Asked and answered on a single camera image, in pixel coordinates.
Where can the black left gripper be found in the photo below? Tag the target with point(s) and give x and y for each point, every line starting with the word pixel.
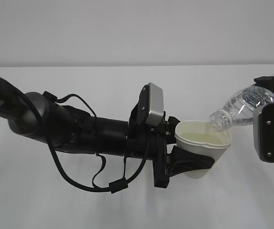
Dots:
pixel 181 161

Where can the white paper cup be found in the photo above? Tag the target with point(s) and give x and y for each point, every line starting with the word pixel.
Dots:
pixel 200 138

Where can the clear water bottle green label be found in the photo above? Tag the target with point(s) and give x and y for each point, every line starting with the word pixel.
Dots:
pixel 239 108

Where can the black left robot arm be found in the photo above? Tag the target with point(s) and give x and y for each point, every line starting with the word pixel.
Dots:
pixel 46 118

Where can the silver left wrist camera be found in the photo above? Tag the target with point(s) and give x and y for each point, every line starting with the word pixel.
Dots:
pixel 155 105

